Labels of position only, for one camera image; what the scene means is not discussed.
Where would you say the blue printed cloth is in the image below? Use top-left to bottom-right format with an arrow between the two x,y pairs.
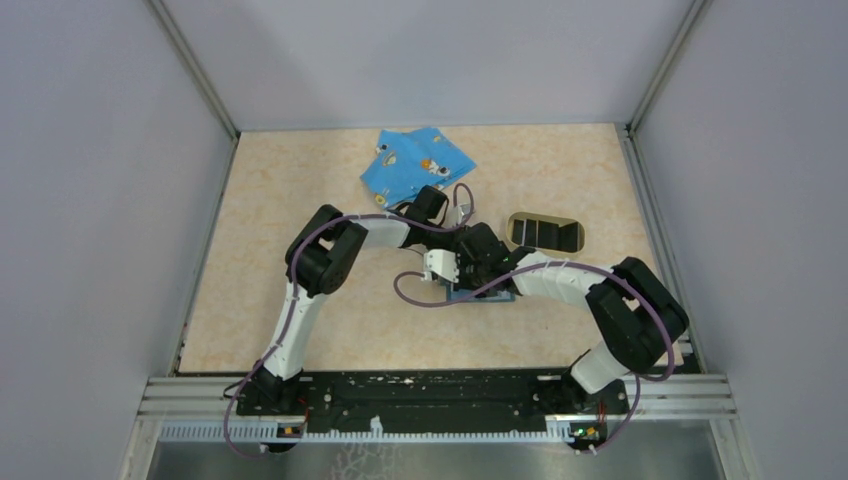
360,127 -> 476,209

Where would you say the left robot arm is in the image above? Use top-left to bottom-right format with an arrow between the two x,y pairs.
249,186 -> 475,414

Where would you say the beige oval card tray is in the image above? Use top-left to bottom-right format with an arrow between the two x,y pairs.
505,212 -> 586,258

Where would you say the black mounting base plate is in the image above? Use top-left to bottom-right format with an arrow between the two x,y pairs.
236,367 -> 630,434

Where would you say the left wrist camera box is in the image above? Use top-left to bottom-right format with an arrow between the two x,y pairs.
450,203 -> 475,229

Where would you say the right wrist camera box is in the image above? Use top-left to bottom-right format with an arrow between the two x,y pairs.
423,249 -> 459,284

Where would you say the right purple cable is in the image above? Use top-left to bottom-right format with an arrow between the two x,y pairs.
393,260 -> 677,456

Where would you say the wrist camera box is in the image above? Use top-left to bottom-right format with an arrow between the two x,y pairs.
450,203 -> 475,229
423,249 -> 459,284

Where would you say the aluminium frame rail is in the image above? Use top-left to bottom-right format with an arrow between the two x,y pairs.
138,370 -> 737,443

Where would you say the blue card holder wallet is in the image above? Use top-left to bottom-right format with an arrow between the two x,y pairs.
444,282 -> 516,303

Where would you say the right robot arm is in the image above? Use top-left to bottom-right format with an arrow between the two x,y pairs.
451,223 -> 689,412

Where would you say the purple cable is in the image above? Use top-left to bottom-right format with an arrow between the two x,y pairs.
223,183 -> 476,460
393,260 -> 677,456

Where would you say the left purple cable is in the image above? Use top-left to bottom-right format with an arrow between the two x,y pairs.
223,183 -> 476,460

